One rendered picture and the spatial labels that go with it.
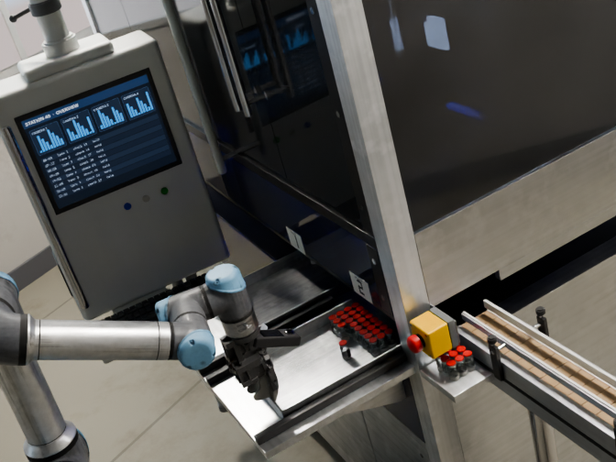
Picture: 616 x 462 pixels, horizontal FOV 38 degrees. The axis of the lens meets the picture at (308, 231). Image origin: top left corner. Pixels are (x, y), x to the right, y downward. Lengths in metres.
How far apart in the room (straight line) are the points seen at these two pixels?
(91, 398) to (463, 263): 2.30
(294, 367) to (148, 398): 1.71
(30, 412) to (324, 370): 0.67
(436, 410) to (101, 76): 1.29
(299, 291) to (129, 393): 1.59
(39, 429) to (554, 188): 1.25
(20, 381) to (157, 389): 1.99
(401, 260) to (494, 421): 0.58
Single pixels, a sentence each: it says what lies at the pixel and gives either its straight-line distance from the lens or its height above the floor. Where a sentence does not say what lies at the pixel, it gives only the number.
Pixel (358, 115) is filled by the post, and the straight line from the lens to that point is 1.76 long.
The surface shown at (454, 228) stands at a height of 1.18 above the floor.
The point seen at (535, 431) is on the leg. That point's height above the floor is 0.73.
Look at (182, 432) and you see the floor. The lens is 3.58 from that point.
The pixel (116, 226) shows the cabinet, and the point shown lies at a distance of 2.74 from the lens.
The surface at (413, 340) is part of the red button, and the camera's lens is 1.95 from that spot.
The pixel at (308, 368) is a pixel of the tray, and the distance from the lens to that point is 2.17.
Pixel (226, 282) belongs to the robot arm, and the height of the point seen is 1.26.
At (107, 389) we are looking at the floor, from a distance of 3.99.
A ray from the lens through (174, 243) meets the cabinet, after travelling 2.81.
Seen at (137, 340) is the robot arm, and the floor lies 1.28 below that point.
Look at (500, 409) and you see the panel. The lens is 2.32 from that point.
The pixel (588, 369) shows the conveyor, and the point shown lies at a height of 0.95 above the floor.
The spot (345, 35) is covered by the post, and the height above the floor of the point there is 1.68.
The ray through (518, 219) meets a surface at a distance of 2.10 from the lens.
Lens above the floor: 2.17
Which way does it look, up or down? 28 degrees down
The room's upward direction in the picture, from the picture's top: 16 degrees counter-clockwise
